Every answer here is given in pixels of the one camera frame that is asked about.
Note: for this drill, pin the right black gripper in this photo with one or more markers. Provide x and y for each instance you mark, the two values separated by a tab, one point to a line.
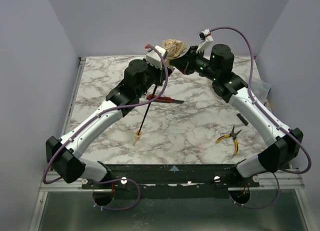
189	58

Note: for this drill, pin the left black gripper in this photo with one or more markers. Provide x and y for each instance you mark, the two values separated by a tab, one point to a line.
162	72

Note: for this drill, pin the beige folding umbrella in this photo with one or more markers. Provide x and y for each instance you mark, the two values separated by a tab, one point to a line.
174	48

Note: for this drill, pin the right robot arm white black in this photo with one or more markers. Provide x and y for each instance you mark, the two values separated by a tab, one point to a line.
279	138

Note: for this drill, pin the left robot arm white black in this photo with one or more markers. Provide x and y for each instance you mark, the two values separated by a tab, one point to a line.
64	154

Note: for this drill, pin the red black utility knife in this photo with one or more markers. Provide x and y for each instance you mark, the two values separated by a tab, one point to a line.
164	99

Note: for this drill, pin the black hex key holder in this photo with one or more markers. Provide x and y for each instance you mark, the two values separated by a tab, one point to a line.
242	119

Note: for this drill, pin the clear plastic screw box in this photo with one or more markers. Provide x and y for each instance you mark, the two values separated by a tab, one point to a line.
260	89

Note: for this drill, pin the blue tape triangle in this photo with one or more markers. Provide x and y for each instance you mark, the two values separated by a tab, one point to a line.
174	169

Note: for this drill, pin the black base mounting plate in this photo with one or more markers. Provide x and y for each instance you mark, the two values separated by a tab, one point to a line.
156	181

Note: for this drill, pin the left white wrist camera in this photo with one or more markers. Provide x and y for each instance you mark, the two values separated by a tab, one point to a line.
156	56

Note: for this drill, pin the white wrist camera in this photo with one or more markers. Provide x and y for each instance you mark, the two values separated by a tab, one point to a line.
156	56
206	40

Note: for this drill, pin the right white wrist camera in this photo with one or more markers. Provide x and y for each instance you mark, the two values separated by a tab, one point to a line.
206	40

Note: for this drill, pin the aluminium rail frame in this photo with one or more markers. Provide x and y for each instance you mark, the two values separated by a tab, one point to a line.
282	179

